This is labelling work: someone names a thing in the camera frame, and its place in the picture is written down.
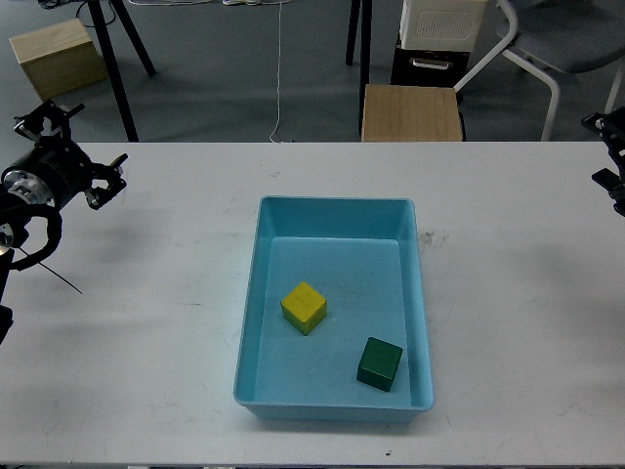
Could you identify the grey white chair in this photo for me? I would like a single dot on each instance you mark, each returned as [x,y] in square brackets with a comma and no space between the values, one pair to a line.
[567,37]

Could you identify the white air purifier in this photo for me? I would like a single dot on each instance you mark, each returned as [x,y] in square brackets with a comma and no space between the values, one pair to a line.
[440,25]

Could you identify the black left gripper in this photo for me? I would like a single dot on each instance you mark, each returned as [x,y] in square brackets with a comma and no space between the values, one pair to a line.
[54,173]

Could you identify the yellow wooden cube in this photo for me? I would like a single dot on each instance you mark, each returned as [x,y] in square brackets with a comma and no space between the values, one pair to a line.
[304,308]

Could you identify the wooden stool centre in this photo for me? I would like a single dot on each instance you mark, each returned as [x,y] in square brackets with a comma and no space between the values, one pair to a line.
[393,113]

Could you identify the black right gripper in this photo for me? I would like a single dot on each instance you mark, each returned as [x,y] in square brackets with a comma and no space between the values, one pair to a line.
[610,127]

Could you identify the black table legs left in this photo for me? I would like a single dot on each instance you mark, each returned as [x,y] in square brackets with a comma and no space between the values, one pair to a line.
[110,61]

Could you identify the light wooden box left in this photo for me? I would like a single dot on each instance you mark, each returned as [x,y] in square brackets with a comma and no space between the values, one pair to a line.
[58,59]

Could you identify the light blue plastic bin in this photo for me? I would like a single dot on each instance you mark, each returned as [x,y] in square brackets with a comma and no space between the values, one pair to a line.
[362,256]

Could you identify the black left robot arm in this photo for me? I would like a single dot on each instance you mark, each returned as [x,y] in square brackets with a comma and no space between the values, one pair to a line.
[16,215]

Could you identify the green wooden cube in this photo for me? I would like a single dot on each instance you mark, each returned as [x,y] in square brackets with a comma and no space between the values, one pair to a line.
[378,364]

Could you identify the black drawer cabinet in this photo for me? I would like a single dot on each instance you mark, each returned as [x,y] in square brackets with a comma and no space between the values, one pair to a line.
[421,68]

